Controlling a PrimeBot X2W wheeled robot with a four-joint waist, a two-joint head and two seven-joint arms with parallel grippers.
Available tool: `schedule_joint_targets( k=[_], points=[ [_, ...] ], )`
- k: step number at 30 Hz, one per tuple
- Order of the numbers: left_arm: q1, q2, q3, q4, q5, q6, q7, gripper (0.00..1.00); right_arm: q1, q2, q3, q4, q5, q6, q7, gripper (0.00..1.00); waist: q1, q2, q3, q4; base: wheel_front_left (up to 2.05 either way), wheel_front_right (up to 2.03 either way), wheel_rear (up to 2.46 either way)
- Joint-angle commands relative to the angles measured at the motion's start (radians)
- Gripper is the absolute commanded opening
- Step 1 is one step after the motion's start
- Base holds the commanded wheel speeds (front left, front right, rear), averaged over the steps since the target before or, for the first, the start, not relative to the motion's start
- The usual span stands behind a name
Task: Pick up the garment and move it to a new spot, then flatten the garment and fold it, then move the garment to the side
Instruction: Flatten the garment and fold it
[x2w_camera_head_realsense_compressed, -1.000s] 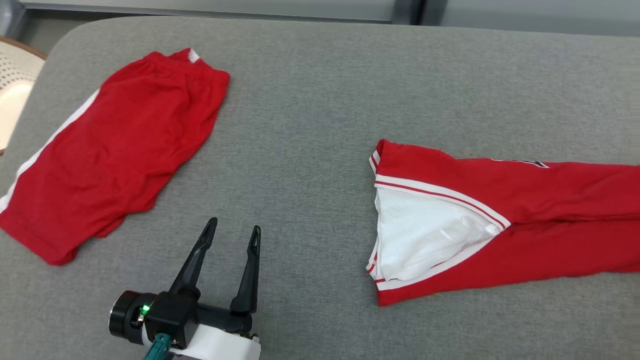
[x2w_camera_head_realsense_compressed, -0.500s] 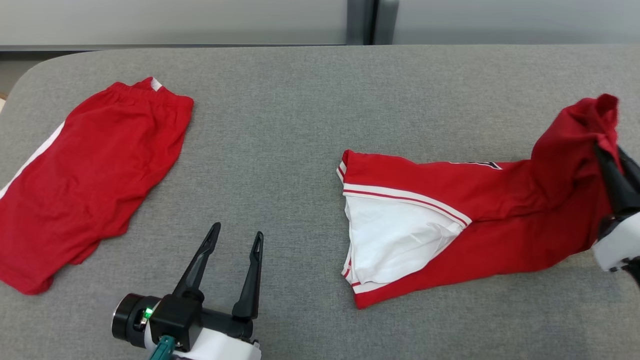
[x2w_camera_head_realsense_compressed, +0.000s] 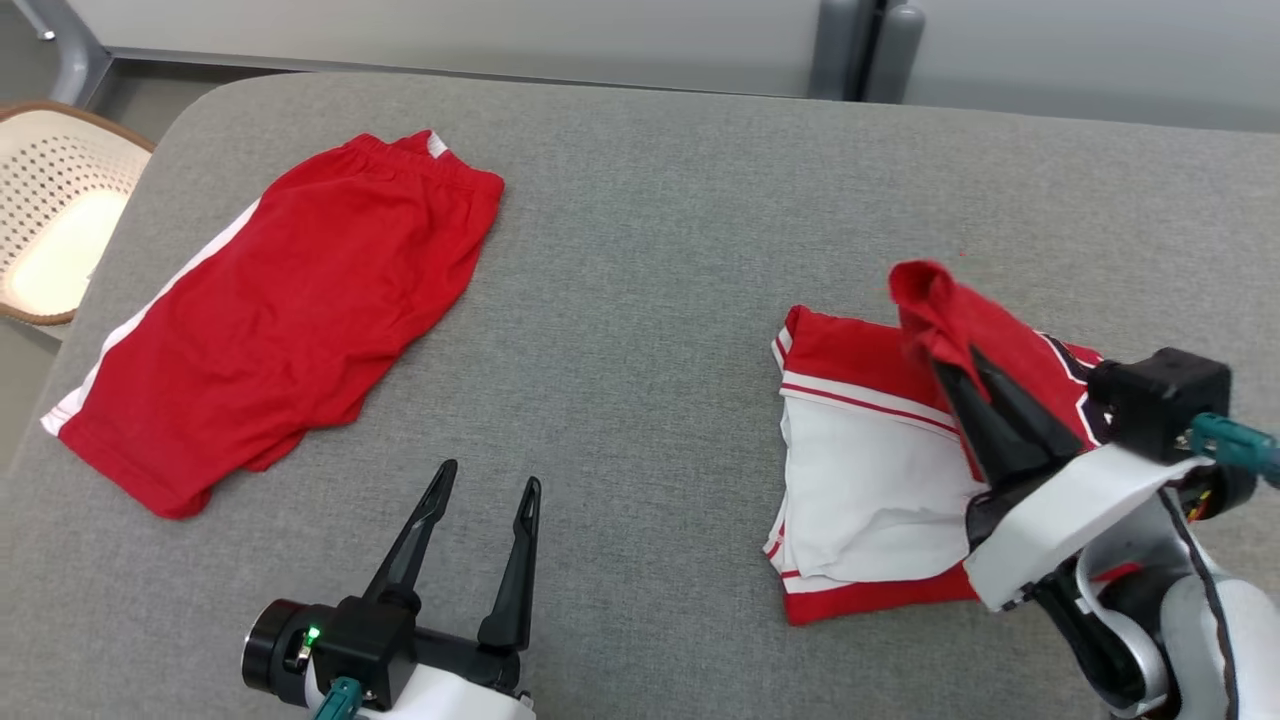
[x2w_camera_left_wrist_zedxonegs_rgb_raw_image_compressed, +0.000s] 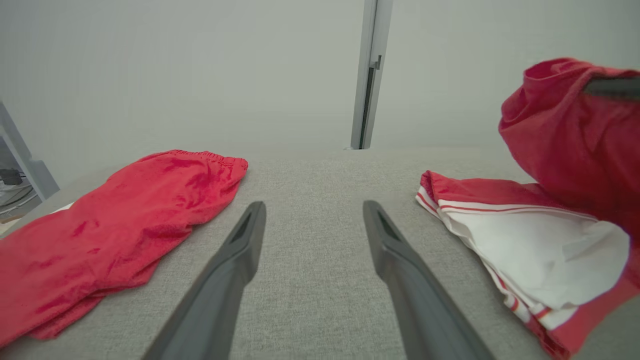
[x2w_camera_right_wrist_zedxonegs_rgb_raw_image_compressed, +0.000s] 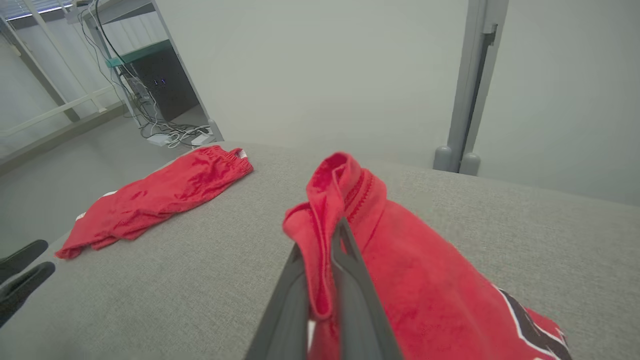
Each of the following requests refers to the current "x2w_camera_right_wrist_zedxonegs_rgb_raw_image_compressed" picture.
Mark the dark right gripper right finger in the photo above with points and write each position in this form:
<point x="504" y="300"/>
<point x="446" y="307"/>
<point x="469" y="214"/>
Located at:
<point x="360" y="320"/>

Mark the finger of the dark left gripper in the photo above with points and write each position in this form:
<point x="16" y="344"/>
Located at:
<point x="22" y="257"/>
<point x="25" y="287"/>

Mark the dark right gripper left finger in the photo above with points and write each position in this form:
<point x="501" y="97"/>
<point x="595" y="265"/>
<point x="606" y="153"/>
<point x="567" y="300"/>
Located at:
<point x="292" y="310"/>

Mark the red white cotton garment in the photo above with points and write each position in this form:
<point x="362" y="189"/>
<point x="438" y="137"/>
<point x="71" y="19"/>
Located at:
<point x="425" y="280"/>

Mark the white metal railing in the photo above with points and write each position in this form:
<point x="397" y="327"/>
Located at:
<point x="55" y="112"/>

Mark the red shiny shorts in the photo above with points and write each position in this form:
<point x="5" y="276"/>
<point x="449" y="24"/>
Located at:
<point x="165" y="192"/>

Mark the white power strip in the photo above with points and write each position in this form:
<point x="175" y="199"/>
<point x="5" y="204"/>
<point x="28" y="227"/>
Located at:
<point x="159" y="139"/>

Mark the white power adapter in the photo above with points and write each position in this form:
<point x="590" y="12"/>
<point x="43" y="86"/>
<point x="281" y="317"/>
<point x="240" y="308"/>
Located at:
<point x="201" y="139"/>

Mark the black perforated computer case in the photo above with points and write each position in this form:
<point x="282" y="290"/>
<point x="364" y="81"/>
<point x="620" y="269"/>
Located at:
<point x="165" y="85"/>

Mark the window blinds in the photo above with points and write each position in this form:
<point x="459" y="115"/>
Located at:
<point x="25" y="6"/>

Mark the grey metal pillar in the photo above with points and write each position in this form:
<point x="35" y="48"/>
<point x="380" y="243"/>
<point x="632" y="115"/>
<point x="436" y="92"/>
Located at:
<point x="467" y="75"/>

